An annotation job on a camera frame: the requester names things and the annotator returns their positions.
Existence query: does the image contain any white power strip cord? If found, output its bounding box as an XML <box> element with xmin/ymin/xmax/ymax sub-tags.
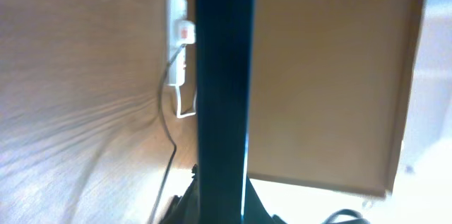
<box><xmin>174</xmin><ymin>84</ymin><xmax>198</xmax><ymax>119</ymax></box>

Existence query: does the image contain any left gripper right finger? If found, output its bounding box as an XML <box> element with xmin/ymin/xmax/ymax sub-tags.
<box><xmin>244</xmin><ymin>177</ymin><xmax>286</xmax><ymax>224</ymax></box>

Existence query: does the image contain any white power strip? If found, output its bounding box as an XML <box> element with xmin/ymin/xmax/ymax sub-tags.
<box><xmin>166</xmin><ymin>0</ymin><xmax>187</xmax><ymax>86</ymax></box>

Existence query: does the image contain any white USB charger plug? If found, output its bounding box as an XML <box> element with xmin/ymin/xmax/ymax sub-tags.
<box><xmin>177</xmin><ymin>20</ymin><xmax>196</xmax><ymax>45</ymax></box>

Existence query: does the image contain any black USB charging cable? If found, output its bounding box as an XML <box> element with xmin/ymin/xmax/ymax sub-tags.
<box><xmin>146</xmin><ymin>43</ymin><xmax>187</xmax><ymax>224</ymax></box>

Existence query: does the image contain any blue Samsung Galaxy smartphone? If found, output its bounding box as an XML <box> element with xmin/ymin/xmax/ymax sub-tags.
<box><xmin>196</xmin><ymin>0</ymin><xmax>255</xmax><ymax>224</ymax></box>

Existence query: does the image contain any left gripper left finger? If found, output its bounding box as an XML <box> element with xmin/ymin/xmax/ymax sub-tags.
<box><xmin>159</xmin><ymin>164</ymin><xmax>199</xmax><ymax>224</ymax></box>

